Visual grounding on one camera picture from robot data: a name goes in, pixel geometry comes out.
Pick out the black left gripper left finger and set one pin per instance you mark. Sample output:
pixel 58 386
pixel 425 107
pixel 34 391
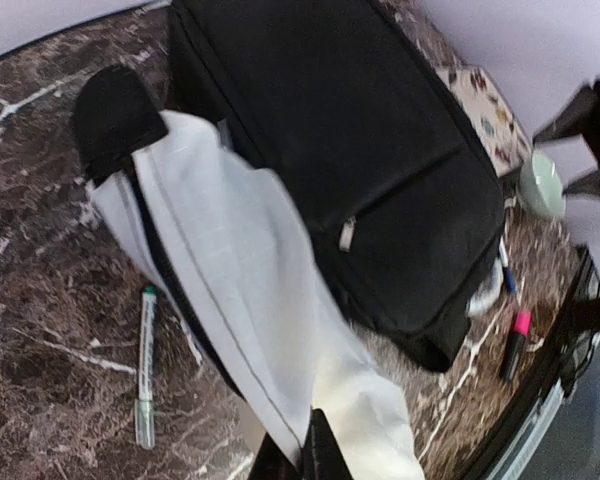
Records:
pixel 270 463

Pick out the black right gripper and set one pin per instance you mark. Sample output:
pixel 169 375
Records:
pixel 580 117

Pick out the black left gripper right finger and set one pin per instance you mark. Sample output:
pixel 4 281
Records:
pixel 321 455

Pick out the white pencil pouch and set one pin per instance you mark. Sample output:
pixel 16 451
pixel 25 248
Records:
pixel 227 246

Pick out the black student backpack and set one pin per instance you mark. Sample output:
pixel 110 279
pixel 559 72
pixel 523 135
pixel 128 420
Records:
pixel 401 200

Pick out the pale green ceramic bowl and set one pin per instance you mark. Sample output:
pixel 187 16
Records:
pixel 540 188

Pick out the floral ceramic tile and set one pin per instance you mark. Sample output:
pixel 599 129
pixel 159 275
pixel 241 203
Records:
pixel 493 119

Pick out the white green glue stick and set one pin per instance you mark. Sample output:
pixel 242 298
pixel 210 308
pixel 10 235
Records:
pixel 144 407

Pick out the white pen with blue cap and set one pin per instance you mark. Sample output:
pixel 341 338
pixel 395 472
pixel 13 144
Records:
pixel 509 279

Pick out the pink and black highlighter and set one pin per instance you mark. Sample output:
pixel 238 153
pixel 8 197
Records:
pixel 515 346

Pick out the black front rail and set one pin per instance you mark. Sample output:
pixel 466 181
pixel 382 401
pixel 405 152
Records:
pixel 551 379

